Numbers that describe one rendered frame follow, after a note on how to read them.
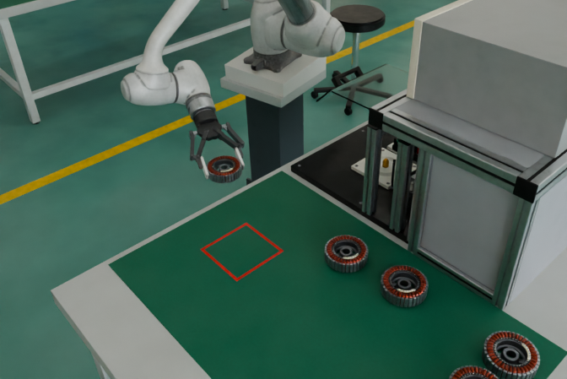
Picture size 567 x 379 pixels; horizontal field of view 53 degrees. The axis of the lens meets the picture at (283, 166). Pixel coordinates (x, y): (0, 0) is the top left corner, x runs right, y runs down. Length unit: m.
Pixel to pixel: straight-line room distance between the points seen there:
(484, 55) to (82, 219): 2.20
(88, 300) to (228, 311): 0.35
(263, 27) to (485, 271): 1.27
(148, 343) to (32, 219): 1.81
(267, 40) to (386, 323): 1.27
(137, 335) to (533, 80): 1.03
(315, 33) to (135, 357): 1.27
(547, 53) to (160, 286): 1.03
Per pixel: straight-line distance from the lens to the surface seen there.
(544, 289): 1.55
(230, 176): 1.77
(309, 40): 2.12
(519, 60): 1.28
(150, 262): 1.56
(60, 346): 2.46
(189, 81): 1.92
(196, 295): 1.45
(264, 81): 2.27
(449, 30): 1.35
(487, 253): 1.41
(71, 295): 1.54
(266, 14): 2.23
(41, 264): 2.82
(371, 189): 1.56
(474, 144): 1.32
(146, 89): 1.86
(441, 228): 1.46
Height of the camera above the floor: 1.81
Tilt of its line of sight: 35 degrees down
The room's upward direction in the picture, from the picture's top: 2 degrees counter-clockwise
